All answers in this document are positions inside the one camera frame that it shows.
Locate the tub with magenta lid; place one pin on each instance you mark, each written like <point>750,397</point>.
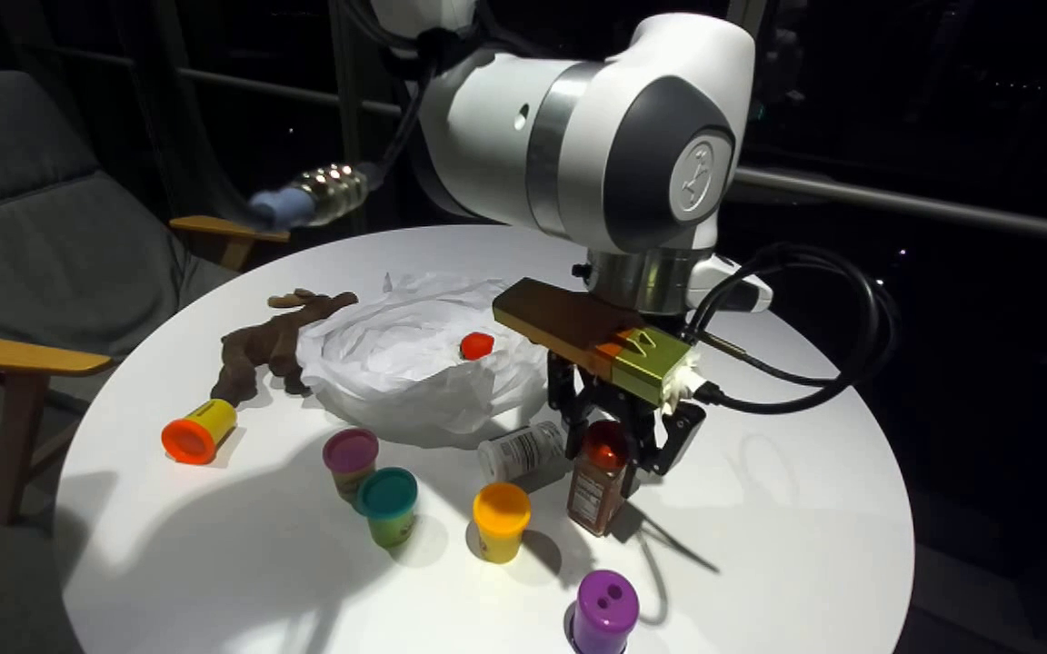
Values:
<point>349,454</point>

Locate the grey armchair with wooden armrests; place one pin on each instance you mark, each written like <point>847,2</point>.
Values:
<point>50,254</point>

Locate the small red round toy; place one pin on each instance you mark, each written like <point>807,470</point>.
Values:
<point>476,345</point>

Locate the purple container with holed lid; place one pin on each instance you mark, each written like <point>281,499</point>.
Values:
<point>605,604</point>

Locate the grey window railing bar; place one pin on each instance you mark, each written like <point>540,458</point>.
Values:
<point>911,203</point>

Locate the yellow tub with orange lid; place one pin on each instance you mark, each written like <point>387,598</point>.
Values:
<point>197,437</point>

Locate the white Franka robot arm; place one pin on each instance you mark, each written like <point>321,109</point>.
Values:
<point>598,132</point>

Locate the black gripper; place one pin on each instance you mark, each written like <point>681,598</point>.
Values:
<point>584,385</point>

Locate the brown moose plush toy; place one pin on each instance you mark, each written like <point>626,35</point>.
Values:
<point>266,345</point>

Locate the brown green wrist camera box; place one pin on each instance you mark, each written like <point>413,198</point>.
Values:
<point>584,327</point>

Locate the spice bottle with orange cap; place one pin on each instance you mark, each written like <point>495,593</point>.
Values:
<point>601,490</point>

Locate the tub with teal lid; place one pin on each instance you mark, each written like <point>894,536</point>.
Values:
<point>389,494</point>

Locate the white plastic bag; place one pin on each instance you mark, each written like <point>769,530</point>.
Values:
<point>399,375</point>

